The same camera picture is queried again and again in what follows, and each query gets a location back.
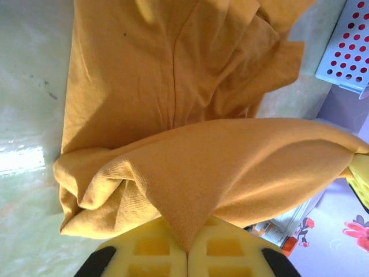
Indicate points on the light blue plastic basket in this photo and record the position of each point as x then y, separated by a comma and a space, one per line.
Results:
337, 69

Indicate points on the orange capped bottle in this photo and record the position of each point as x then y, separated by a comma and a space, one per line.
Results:
289, 245

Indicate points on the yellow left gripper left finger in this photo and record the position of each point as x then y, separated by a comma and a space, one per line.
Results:
152, 259

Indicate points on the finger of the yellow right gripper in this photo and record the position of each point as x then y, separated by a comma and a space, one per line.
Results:
361, 179

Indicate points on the yellow t-shirt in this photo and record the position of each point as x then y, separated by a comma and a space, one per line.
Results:
173, 86

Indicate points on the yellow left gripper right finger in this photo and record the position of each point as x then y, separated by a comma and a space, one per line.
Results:
225, 259

